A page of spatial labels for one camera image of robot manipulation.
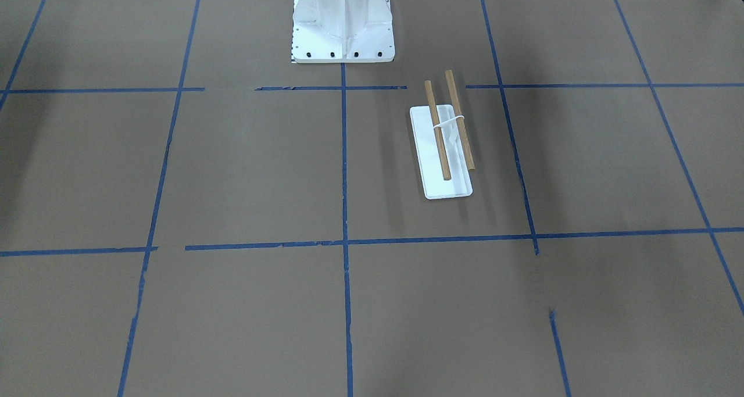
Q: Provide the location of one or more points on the white towel rack base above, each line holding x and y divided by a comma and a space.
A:
434, 186

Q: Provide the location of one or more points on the wooden rack rod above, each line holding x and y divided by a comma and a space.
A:
460, 120
434, 115

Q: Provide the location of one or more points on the white rack rod bracket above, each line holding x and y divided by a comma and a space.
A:
450, 132

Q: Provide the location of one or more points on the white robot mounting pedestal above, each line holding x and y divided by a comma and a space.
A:
342, 31

